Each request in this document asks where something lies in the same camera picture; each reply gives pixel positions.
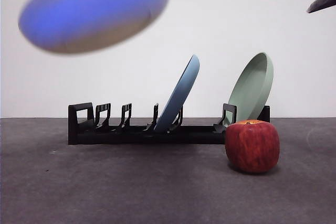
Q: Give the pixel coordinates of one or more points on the blue plate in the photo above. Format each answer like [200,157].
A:
[181,90]

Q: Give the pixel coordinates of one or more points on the pale cream yellow plate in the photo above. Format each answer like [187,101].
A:
[92,11]

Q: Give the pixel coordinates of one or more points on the black plate rack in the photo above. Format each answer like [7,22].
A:
[194,136]

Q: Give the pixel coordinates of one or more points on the green plate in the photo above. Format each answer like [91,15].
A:
[249,90]

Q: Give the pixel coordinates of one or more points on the red apple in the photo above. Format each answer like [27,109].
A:
[252,148]

